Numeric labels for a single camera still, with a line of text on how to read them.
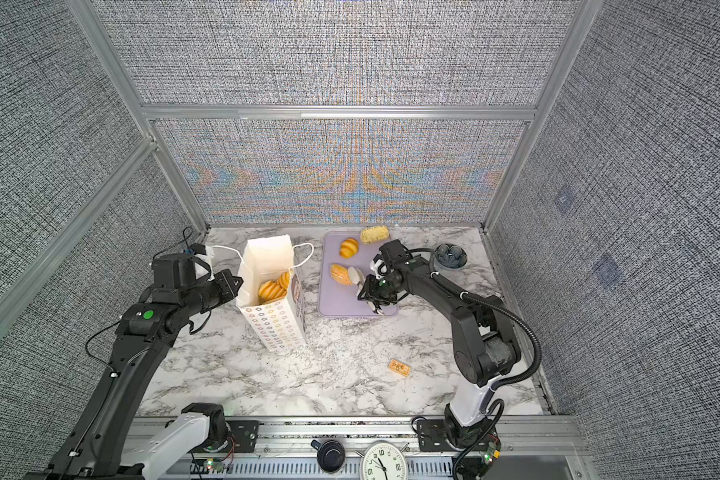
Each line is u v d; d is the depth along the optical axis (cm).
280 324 76
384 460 68
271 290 87
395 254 74
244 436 73
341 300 97
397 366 84
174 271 52
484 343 49
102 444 39
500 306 47
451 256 107
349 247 109
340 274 99
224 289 63
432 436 73
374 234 111
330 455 71
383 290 78
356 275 94
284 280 91
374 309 81
